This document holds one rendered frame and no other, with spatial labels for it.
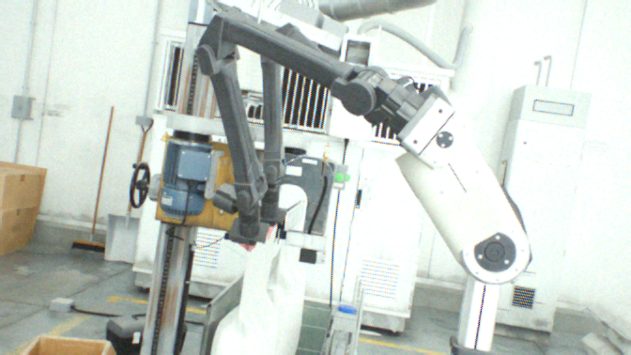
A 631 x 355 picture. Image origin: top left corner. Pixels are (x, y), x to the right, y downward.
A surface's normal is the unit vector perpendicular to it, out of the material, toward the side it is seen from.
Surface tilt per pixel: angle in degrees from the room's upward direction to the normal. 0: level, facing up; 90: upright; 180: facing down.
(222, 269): 90
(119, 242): 76
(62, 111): 90
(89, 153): 90
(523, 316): 90
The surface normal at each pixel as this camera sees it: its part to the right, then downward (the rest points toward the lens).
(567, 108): -0.08, 0.04
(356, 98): -0.46, 0.47
